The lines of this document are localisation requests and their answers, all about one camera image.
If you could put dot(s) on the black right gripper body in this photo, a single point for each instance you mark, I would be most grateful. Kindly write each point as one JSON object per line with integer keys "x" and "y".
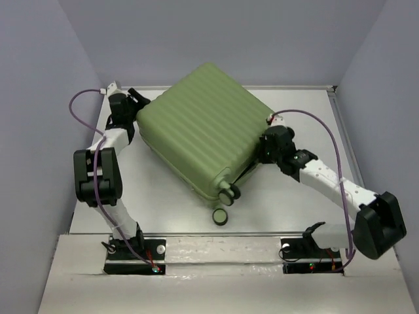
{"x": 266, "y": 156}

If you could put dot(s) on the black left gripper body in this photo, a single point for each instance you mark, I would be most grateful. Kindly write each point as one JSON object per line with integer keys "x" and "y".
{"x": 134, "y": 106}

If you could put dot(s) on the green hard-shell suitcase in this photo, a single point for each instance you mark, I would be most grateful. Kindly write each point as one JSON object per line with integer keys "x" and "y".
{"x": 206, "y": 128}

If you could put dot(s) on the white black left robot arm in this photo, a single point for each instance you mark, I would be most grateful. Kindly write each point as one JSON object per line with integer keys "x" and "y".
{"x": 98, "y": 182}

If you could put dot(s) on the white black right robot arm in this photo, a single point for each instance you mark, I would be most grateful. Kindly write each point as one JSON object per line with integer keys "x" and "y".
{"x": 373, "y": 223}

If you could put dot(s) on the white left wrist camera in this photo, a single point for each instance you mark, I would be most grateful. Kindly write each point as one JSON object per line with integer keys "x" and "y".
{"x": 112, "y": 88}

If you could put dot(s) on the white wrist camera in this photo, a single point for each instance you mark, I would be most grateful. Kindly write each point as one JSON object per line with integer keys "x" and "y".
{"x": 275, "y": 119}
{"x": 112, "y": 88}

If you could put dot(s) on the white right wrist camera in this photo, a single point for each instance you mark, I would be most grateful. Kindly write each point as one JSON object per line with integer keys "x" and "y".
{"x": 275, "y": 119}

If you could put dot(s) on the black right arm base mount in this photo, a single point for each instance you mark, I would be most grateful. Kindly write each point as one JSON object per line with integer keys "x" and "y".
{"x": 301, "y": 255}

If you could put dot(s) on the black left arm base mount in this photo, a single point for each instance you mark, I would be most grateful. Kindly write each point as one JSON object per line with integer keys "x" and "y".
{"x": 119, "y": 259}

